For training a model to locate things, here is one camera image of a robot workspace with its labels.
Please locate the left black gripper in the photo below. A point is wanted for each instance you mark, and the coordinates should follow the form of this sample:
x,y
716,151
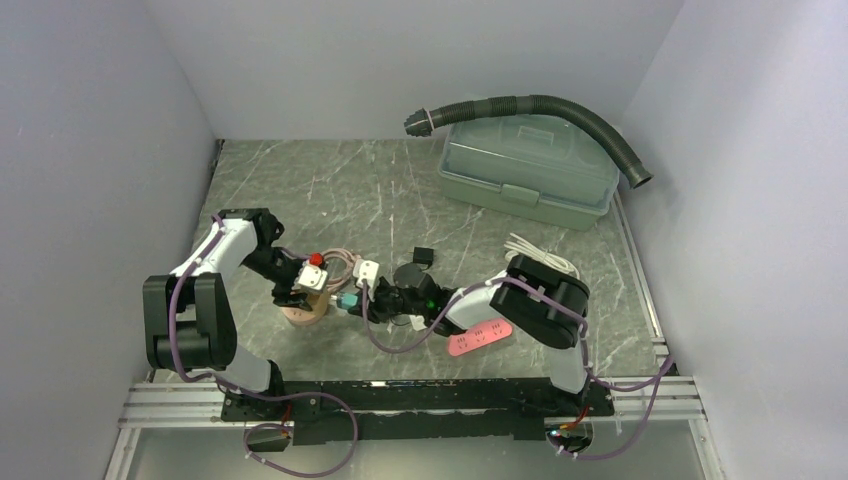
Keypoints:
x,y
283,297

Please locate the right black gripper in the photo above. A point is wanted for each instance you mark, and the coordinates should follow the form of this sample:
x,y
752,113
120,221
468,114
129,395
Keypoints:
x,y
374,309

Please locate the round pink power socket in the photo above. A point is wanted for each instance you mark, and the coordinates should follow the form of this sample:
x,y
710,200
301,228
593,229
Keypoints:
x,y
302,318

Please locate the tan cube socket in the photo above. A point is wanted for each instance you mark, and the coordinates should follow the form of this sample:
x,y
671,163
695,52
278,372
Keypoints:
x,y
319,304

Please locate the teal cube adapter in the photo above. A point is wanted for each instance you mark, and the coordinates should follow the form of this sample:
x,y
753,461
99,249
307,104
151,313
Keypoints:
x,y
346,301

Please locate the pink triangular power strip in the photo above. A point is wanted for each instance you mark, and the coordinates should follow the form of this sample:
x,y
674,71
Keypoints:
x,y
478,336

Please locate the white power strip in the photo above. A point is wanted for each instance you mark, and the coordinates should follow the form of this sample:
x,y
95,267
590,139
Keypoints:
x,y
417,322

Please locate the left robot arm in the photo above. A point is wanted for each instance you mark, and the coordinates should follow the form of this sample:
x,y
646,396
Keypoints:
x,y
189,324

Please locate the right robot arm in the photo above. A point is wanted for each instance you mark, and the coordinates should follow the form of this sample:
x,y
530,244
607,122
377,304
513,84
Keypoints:
x,y
547,304

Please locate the black power adapter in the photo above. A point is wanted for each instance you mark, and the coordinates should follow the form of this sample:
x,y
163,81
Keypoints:
x,y
423,256

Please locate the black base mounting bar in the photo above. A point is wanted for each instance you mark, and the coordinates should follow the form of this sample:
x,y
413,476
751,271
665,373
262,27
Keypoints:
x,y
326,411

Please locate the green plastic storage box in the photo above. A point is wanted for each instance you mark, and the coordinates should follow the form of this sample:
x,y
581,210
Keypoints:
x,y
534,167

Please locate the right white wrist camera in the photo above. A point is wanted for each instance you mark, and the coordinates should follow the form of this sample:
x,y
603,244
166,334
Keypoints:
x,y
366,273

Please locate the aluminium frame rail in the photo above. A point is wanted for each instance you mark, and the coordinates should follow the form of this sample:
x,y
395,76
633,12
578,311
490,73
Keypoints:
x,y
173,405

